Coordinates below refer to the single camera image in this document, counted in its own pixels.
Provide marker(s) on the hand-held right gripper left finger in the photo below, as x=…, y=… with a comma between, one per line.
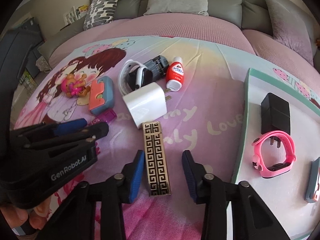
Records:
x=136, y=177

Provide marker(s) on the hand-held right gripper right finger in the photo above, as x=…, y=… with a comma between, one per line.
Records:
x=191, y=180

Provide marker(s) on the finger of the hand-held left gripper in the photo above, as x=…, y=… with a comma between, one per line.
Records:
x=70, y=126
x=97, y=130

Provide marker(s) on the black and gold patterned lighter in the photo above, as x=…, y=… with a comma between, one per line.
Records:
x=156, y=160

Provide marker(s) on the pink dog toy figure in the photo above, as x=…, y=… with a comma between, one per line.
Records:
x=72, y=85

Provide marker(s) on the white wall charger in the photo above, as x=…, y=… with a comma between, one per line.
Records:
x=145, y=102

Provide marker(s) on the white smartwatch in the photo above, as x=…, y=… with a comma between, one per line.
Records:
x=122, y=78

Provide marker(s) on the white tray green rim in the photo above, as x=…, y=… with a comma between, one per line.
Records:
x=250, y=175

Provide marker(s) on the pink kids watch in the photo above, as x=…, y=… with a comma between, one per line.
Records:
x=258, y=155

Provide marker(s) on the dark grey toy car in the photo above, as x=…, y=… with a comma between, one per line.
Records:
x=156, y=63

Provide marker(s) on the red and white small bottle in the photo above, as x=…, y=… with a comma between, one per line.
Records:
x=175, y=75

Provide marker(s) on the black wall charger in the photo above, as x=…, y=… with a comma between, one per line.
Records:
x=275, y=115

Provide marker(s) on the person's left hand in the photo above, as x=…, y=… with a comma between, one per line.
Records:
x=37, y=217

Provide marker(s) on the green printed packets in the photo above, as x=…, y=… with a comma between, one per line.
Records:
x=27, y=78

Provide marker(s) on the white lace cover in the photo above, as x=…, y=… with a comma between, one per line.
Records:
x=43, y=65

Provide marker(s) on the printed cartoon blanket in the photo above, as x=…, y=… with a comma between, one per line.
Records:
x=205, y=100

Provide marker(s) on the dark cabinet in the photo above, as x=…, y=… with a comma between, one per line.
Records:
x=27, y=37

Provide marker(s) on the white magazine rack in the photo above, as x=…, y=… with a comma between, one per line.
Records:
x=70, y=16

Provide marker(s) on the yellow book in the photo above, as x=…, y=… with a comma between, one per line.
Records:
x=82, y=10

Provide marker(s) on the black and white patterned pillow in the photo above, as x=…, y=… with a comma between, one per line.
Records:
x=102, y=7

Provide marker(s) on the pink knitted bedspread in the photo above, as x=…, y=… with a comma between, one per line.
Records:
x=187, y=27

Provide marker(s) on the grey sofa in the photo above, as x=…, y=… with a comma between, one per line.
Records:
x=225, y=5

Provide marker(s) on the lilac grey pillow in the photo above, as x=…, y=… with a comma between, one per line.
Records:
x=287, y=22

